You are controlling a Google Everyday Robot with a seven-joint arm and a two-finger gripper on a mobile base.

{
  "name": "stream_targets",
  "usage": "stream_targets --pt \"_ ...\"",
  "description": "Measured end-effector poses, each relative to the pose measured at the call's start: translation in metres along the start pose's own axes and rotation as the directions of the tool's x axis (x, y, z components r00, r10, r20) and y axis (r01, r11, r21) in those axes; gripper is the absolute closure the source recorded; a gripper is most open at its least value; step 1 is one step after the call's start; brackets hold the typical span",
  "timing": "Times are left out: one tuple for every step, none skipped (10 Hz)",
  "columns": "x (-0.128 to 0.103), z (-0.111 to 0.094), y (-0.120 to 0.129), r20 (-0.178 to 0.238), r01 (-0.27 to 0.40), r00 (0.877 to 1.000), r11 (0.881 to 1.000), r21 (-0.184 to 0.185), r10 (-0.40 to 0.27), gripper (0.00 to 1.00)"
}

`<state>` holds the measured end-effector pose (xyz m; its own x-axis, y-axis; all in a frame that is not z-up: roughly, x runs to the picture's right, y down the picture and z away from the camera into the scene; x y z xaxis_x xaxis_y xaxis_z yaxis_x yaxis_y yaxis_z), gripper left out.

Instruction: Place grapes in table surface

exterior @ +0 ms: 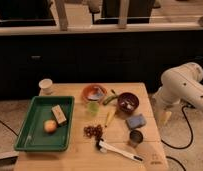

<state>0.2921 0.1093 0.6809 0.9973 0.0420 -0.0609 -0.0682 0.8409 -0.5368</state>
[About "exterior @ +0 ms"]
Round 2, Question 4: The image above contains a green cucumber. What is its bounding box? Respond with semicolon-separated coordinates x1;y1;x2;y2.
102;95;118;105

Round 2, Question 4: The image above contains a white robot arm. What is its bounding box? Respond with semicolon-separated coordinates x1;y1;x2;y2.
153;62;203;127

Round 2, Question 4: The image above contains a white black dish brush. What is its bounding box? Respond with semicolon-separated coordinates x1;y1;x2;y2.
96;139;143;162

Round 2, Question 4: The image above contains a black cable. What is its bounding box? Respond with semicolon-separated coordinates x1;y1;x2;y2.
160;105;195;150

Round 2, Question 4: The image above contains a dark red bowl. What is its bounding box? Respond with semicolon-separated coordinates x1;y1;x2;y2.
117;92;139;114

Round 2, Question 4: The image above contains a white paper cup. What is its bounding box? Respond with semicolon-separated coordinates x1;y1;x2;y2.
39;79;53;95

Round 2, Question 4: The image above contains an orange bowl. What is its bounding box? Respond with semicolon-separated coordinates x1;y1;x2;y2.
81;84;107;103

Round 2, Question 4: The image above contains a yellow apple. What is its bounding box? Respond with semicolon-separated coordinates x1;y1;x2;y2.
44;120;57;133

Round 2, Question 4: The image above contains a yellow banana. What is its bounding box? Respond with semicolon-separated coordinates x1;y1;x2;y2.
105;109;116;127

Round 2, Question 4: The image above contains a blue sponge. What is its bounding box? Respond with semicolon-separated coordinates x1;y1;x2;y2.
126;114;146;130

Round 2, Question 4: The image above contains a light green small cup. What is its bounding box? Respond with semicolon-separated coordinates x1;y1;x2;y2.
87;101;99;116

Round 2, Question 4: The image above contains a green plastic tray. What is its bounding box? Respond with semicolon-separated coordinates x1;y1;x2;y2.
14;96;74;152

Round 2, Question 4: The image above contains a metal cup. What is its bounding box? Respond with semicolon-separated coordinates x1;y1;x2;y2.
129;130;143;147

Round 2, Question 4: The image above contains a beige sponge block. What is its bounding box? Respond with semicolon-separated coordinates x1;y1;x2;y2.
52;105;67;125

